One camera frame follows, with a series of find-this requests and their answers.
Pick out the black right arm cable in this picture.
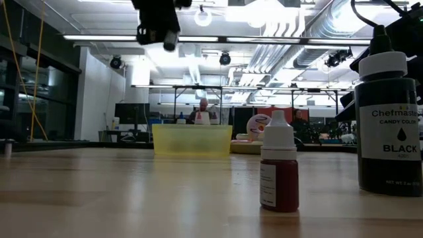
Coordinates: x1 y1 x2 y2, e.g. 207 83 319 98
350 0 379 28

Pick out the yellow extension cord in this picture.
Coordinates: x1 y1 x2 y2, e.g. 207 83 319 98
1 0 49 141

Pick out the black background workstation frame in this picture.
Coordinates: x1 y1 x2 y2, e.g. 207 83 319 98
131 84 353 125

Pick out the white ceiling pipe bundle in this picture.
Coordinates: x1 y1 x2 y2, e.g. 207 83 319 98
246 19 300 79

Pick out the white cone-shaped object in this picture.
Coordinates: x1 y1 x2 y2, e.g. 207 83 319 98
194 111 211 126

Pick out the black ceiling camera mount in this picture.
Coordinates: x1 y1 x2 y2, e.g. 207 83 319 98
324 48 354 69

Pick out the silver ventilation duct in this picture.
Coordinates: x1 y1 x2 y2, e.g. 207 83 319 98
292 0 367 69

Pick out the person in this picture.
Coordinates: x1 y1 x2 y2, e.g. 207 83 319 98
188 97 219 125
289 108 311 143

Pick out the black computer monitor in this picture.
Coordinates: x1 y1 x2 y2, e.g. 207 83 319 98
114 102 151 133

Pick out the yellow translucent plastic bin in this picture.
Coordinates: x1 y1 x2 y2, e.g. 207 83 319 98
151 124 233 157

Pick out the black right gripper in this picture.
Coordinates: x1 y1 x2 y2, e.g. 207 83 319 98
349 2 423 73

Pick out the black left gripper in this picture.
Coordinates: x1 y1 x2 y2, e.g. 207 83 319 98
132 0 181 46

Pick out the large black food coloring bottle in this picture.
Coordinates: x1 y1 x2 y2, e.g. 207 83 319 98
354 24 423 198

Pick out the small orange-label food coloring bottle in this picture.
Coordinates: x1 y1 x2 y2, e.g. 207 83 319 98
259 110 300 213

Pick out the dark office desk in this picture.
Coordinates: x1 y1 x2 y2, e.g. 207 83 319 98
110 128 153 143

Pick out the overhead LED light bar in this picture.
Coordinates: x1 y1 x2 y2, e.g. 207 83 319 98
62 34 371 46

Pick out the white striped frosted donut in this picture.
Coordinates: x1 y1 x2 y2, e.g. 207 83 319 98
246 113 272 142

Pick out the orange partition panel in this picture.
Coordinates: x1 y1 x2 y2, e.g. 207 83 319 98
257 106 311 133

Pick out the round ring ceiling lamp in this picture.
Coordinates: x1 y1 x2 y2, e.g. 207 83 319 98
194 5 213 28

